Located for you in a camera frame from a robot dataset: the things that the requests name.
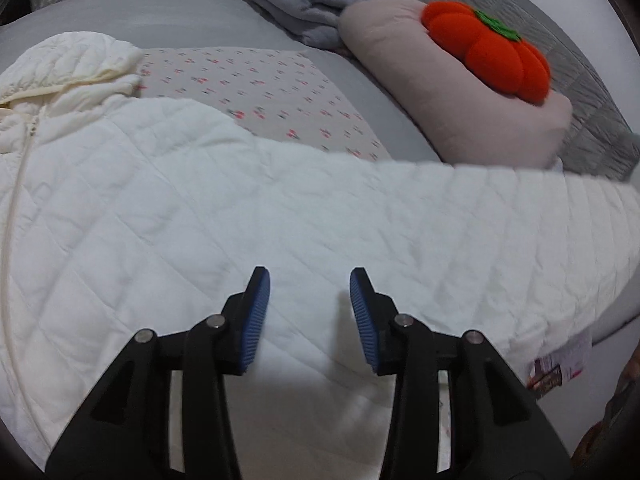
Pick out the pink folded duvet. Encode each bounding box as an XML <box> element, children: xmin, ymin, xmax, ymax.
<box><xmin>338</xmin><ymin>0</ymin><xmax>573</xmax><ymax>168</ymax></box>

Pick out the grey bed cover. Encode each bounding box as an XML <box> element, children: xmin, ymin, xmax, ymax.
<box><xmin>1</xmin><ymin>0</ymin><xmax>439</xmax><ymax>162</ymax></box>

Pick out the grey quilted pillow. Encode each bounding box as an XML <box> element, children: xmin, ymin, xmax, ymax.
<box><xmin>421</xmin><ymin>0</ymin><xmax>639</xmax><ymax>182</ymax></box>

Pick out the orange pumpkin plush cushion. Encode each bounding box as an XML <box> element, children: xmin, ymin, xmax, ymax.
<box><xmin>421</xmin><ymin>0</ymin><xmax>551</xmax><ymax>104</ymax></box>

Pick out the white quilted hooded jacket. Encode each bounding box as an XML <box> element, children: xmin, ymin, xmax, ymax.
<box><xmin>1</xmin><ymin>32</ymin><xmax>639</xmax><ymax>479</ymax></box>

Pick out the cherry print bed sheet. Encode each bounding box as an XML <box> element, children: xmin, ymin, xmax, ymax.
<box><xmin>138</xmin><ymin>47</ymin><xmax>390</xmax><ymax>162</ymax></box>

